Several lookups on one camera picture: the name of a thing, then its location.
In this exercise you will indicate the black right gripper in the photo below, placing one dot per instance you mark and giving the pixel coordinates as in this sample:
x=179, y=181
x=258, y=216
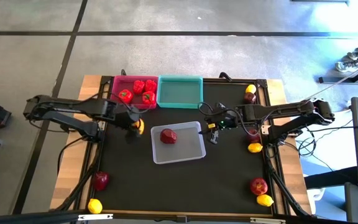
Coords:
x=225, y=119

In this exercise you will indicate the yellow lemon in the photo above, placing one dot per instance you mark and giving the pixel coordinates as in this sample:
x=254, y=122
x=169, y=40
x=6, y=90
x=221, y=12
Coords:
x=142, y=127
x=251, y=89
x=255, y=147
x=265, y=200
x=94, y=206

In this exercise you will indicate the person's shoe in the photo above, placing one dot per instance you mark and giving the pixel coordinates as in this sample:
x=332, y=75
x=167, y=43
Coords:
x=354, y=55
x=346, y=66

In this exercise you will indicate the pink plastic bin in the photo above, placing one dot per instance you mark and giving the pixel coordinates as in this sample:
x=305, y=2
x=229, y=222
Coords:
x=118, y=84

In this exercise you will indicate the teal plastic bin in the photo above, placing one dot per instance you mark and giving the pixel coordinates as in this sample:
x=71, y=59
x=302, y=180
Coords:
x=180, y=93

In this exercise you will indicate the black crossbar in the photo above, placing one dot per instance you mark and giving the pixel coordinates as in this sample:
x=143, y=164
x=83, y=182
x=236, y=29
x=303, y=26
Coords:
x=26, y=218

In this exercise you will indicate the silver metal bracket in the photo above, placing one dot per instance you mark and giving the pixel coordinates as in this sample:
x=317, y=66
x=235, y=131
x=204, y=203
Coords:
x=267, y=220
x=95, y=217

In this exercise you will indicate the clear plastic bin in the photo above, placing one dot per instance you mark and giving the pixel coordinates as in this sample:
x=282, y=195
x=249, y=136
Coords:
x=185, y=152

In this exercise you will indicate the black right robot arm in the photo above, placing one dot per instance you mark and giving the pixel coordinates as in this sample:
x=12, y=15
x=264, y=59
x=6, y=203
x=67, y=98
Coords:
x=278, y=109

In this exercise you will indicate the black aluminium table frame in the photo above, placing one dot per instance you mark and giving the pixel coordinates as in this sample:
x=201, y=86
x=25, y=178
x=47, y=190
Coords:
x=262, y=93

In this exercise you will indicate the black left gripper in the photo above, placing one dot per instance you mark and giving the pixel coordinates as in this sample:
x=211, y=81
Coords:
x=126, y=116

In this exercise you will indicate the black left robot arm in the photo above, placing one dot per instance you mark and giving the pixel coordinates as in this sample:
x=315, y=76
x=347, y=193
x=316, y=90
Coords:
x=73, y=107

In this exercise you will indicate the black metal stand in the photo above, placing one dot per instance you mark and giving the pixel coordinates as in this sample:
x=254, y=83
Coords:
x=334, y=80

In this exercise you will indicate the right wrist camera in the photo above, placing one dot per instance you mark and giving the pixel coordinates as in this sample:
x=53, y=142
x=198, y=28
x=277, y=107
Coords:
x=220, y=107

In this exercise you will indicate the black table mat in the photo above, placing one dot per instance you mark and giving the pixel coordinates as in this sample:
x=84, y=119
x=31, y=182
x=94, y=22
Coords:
x=182, y=186

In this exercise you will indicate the black support beam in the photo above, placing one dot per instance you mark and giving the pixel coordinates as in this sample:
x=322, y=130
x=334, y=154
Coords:
x=328, y=179

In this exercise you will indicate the dark red apple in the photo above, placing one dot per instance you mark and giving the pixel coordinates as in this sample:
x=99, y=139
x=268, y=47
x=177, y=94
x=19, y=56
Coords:
x=168, y=136
x=249, y=98
x=253, y=137
x=100, y=181

